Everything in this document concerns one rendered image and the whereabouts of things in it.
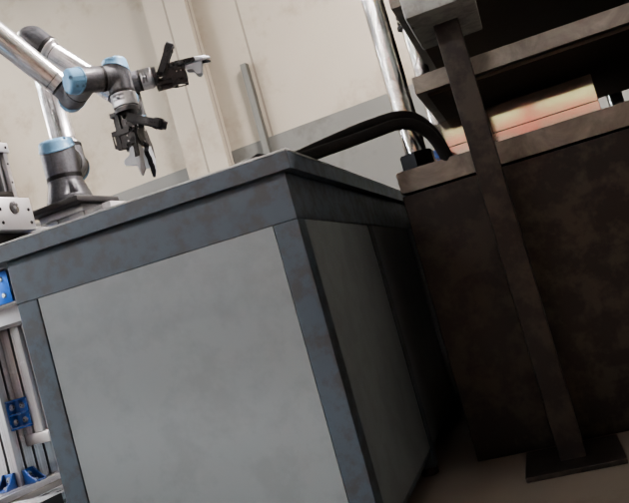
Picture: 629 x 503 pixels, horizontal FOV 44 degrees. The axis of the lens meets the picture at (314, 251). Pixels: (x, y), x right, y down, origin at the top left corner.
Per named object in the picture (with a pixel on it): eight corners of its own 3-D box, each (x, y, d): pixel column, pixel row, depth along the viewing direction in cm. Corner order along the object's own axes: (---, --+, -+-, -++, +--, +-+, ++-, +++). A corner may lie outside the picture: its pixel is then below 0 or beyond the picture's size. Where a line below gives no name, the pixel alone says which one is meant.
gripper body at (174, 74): (191, 84, 284) (158, 92, 283) (184, 61, 283) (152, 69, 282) (190, 81, 276) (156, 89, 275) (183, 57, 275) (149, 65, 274)
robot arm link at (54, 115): (51, 183, 266) (12, 31, 269) (62, 190, 281) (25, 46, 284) (85, 174, 267) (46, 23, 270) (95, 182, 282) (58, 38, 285)
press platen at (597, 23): (415, 95, 217) (410, 78, 217) (454, 143, 322) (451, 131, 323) (698, -1, 197) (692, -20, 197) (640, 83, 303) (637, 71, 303)
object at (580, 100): (446, 177, 251) (431, 125, 252) (455, 183, 277) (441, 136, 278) (606, 128, 237) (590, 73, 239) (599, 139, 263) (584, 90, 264)
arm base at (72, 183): (38, 211, 256) (30, 182, 256) (68, 212, 270) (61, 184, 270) (74, 198, 250) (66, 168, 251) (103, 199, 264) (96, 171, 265)
